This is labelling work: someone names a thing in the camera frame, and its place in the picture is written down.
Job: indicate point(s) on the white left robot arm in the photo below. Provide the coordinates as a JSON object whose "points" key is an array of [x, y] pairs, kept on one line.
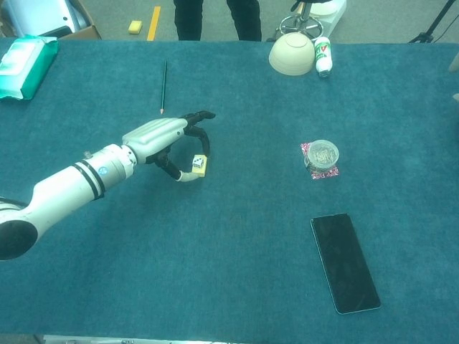
{"points": [[71, 186]]}

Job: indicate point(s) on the cardboard box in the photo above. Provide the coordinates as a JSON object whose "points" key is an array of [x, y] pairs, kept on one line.
{"points": [[87, 33]]}

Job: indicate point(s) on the black tripod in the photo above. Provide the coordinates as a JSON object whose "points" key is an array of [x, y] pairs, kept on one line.
{"points": [[435, 19]]}

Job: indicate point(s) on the chrome stool base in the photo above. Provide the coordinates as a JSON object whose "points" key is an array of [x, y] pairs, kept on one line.
{"points": [[299, 21]]}

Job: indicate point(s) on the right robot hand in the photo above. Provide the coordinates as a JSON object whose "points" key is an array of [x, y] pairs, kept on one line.
{"points": [[455, 62]]}

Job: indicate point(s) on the clear jar of clips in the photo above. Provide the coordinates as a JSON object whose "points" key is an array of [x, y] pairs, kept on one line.
{"points": [[321, 155]]}

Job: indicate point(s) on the white plastic stand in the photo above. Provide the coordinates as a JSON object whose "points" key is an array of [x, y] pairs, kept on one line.
{"points": [[337, 14]]}

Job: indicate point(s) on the teal felt table cloth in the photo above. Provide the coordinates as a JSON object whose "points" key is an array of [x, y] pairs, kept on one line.
{"points": [[233, 233]]}

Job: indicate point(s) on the green wet wipes pack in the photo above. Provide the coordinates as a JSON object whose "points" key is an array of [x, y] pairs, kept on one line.
{"points": [[25, 68]]}

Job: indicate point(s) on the white bottle green label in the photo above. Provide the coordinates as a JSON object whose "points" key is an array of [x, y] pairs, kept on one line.
{"points": [[323, 57]]}

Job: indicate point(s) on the white grey plastic device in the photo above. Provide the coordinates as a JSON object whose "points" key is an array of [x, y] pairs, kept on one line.
{"points": [[36, 14]]}

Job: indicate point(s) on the cream upturned bowl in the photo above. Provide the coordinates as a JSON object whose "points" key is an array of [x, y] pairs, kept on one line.
{"points": [[291, 55]]}

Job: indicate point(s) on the yellow rectangular block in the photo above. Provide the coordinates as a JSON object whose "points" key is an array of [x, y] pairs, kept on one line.
{"points": [[201, 172]]}

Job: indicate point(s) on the yellow sponge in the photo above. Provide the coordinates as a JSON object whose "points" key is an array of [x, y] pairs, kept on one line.
{"points": [[135, 27]]}

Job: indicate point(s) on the red patterned coaster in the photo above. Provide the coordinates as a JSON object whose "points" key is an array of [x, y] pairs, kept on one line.
{"points": [[324, 175]]}

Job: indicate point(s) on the person in black trousers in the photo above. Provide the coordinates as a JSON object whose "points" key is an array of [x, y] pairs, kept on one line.
{"points": [[188, 18]]}

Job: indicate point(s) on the black smartphone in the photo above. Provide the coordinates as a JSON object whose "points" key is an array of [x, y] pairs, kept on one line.
{"points": [[346, 263]]}

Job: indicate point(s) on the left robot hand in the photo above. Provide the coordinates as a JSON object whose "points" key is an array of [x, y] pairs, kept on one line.
{"points": [[157, 134]]}

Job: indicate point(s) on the green pencil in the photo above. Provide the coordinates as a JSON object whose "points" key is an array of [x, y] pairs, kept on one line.
{"points": [[164, 86]]}

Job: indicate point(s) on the white die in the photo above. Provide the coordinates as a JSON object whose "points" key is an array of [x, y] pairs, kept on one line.
{"points": [[199, 162]]}

